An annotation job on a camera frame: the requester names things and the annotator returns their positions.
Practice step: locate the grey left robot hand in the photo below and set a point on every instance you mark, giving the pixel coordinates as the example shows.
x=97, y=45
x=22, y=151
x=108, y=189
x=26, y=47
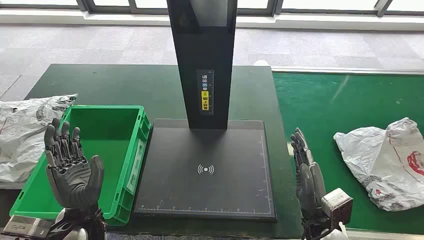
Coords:
x=73, y=179

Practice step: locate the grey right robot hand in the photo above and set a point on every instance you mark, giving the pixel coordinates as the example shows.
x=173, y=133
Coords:
x=309, y=185

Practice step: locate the white parcel bag red print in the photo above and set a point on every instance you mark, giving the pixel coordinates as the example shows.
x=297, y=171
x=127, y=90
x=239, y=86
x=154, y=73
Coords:
x=381, y=159

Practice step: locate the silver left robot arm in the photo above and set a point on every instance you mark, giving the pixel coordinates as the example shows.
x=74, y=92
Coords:
x=82, y=223

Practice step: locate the white crumpled parcel bag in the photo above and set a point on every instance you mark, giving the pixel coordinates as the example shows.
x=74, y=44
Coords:
x=23, y=139

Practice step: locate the green conveyor belt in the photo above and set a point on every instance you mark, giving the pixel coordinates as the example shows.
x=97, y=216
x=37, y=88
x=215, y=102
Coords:
x=331, y=106

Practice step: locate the black inbound scanner machine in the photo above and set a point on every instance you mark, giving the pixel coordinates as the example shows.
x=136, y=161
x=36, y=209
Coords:
x=205, y=185

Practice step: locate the green plastic crate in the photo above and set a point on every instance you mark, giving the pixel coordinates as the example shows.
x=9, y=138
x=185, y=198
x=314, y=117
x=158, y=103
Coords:
x=109, y=132

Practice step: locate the dark green table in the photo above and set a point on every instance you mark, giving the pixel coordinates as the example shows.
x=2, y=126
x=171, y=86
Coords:
x=132, y=86

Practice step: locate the white round roller end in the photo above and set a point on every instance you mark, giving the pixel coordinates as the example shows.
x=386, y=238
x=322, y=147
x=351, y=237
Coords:
x=261, y=63

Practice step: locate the black and yellow label sticker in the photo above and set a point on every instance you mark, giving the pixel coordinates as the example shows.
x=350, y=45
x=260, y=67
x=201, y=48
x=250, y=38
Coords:
x=205, y=99

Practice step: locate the white window sill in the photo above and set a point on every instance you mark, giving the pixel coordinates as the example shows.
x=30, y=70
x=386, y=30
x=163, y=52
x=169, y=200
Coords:
x=331, y=22

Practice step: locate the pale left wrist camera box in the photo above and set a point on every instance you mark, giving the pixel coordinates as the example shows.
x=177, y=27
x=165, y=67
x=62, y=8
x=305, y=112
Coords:
x=26, y=227

